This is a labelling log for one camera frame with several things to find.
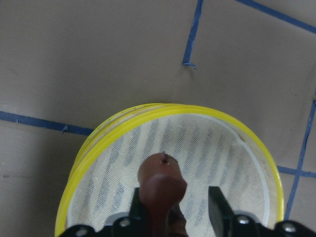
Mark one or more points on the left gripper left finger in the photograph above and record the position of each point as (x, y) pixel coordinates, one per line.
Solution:
(138, 216)

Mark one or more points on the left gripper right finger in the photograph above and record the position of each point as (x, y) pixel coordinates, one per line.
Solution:
(219, 211)

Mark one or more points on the brown bun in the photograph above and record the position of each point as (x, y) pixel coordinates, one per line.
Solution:
(162, 188)

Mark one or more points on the yellow steamer basket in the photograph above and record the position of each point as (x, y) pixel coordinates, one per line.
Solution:
(212, 149)
(110, 124)

